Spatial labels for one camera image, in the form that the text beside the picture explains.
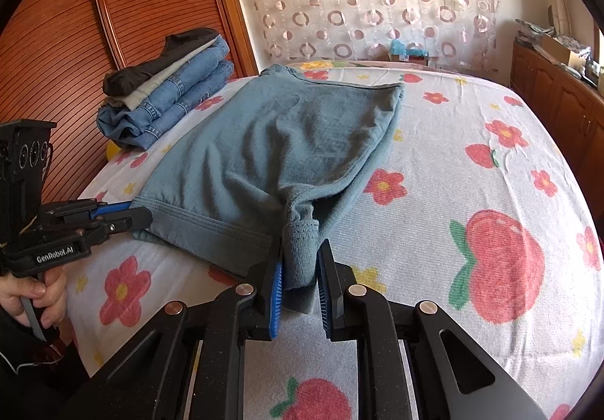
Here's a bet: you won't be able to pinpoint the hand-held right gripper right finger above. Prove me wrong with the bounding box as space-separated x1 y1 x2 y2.
316 244 548 420

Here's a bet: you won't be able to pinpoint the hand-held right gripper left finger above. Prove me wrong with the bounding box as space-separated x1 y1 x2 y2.
61 254 285 420

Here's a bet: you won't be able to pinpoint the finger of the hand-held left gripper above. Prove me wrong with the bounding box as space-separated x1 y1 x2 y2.
105 207 153 234
92 200 142 219

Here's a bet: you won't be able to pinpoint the blue-grey shorts pants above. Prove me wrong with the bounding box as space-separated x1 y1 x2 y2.
132 63 407 314

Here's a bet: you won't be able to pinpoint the person's left forearm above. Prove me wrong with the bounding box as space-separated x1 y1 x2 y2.
0 307 90 420

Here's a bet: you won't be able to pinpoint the person's left hand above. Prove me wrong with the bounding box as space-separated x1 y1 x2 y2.
0 266 68 329

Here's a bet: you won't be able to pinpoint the folded light grey garment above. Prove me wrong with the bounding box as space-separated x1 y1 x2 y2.
106 49 208 110

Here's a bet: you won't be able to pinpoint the folded black garment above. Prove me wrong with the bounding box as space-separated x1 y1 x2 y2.
103 27 220 96

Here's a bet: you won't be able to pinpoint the folded blue jeans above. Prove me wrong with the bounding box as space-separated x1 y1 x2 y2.
97 35 235 151

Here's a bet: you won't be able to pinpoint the floral strawberry bed sheet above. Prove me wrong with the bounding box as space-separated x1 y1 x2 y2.
66 59 604 420

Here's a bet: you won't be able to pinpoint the blue tissue pack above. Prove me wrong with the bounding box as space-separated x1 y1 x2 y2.
388 40 430 62

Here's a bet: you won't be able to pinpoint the long wooden cabinet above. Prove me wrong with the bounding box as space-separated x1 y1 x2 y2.
510 37 604 194

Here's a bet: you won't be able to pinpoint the open cardboard box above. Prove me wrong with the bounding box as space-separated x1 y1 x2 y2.
538 30 575 68

